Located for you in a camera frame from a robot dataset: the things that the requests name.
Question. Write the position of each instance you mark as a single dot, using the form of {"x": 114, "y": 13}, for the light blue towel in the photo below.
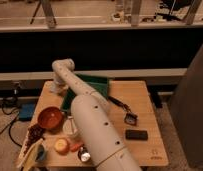
{"x": 57, "y": 89}

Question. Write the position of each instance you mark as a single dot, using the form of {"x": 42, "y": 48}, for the grey robot base column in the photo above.
{"x": 186, "y": 108}

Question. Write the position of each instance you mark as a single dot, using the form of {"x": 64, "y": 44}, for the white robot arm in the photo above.
{"x": 90, "y": 113}

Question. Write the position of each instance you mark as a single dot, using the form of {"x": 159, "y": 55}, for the green plastic tray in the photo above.
{"x": 101, "y": 84}

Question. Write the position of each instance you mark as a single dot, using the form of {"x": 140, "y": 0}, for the wooden table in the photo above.
{"x": 147, "y": 153}

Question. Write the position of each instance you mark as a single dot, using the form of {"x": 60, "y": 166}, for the white cup with spoon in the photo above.
{"x": 69, "y": 127}

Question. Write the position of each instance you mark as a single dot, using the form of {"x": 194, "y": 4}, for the red bowl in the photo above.
{"x": 50, "y": 118}

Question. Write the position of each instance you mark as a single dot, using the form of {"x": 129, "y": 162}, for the black phone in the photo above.
{"x": 136, "y": 135}

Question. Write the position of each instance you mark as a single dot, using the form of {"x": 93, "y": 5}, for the orange carrot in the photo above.
{"x": 76, "y": 146}

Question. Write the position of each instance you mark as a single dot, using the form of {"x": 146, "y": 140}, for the yellow round fruit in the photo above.
{"x": 61, "y": 146}

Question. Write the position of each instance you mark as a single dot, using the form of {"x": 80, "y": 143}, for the small metal cup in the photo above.
{"x": 84, "y": 155}

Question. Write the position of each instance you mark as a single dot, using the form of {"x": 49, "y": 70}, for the dark red grapes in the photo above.
{"x": 35, "y": 132}

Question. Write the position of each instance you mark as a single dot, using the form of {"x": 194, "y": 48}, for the blue box on floor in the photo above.
{"x": 26, "y": 112}

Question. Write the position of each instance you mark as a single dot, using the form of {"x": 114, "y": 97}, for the blue small cup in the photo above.
{"x": 41, "y": 153}

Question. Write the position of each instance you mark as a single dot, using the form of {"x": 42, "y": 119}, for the yellow banana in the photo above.
{"x": 29, "y": 159}

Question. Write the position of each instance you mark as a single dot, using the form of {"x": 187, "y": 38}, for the black handled brush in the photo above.
{"x": 130, "y": 118}

